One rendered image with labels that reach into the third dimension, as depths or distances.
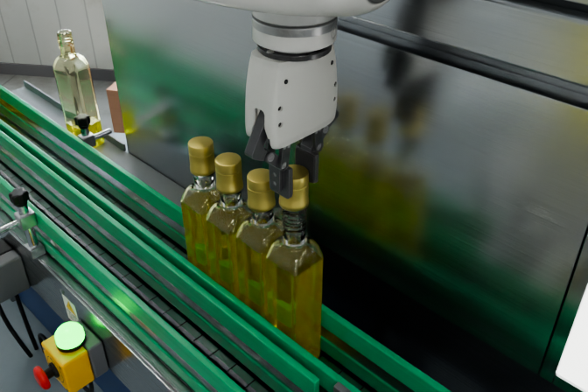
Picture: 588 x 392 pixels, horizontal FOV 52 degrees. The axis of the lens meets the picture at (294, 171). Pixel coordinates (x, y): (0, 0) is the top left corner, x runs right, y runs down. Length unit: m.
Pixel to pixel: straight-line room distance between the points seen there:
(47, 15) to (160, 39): 3.28
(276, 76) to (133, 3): 0.60
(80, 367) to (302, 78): 0.62
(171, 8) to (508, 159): 0.62
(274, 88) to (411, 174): 0.23
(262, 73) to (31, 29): 3.92
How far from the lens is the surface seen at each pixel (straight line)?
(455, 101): 0.67
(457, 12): 0.65
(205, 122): 1.08
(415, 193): 0.76
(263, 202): 0.75
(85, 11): 4.24
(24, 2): 4.42
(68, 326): 1.04
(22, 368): 1.39
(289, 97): 0.61
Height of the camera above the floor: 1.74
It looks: 33 degrees down
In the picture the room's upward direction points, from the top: straight up
